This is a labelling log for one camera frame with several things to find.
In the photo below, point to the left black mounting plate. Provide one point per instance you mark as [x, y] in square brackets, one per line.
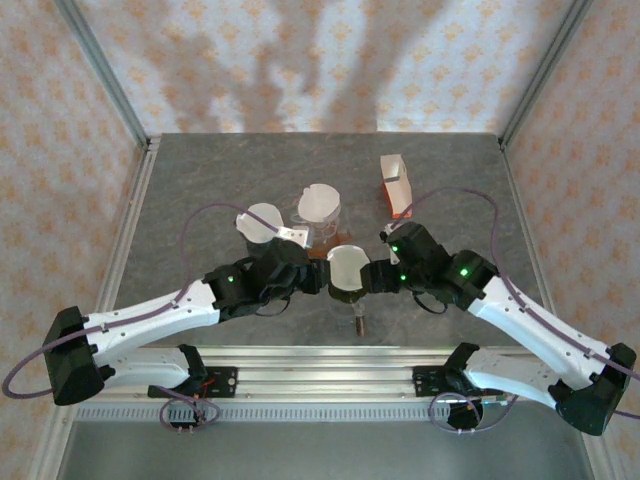
[225, 382]

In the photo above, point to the aluminium side rail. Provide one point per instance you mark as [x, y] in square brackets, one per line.
[141, 185]
[516, 185]

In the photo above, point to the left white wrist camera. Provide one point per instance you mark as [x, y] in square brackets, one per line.
[295, 234]

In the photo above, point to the beige coffee filter pack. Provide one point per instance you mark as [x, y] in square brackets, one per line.
[397, 192]

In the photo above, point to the aluminium frame post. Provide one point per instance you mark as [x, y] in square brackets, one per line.
[102, 70]
[545, 70]

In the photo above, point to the black mounting plate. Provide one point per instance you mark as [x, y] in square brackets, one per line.
[225, 382]
[430, 382]

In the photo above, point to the clear glass cup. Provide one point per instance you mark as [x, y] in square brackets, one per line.
[325, 231]

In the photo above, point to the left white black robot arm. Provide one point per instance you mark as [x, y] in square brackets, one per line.
[150, 315]

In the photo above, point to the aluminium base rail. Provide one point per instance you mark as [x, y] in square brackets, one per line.
[325, 375]

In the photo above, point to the white paper coffee filter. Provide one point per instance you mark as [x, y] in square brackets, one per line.
[320, 202]
[250, 232]
[347, 270]

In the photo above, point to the dark grey coffee dripper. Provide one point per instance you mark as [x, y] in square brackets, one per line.
[252, 246]

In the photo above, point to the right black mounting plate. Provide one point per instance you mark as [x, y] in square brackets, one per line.
[430, 382]

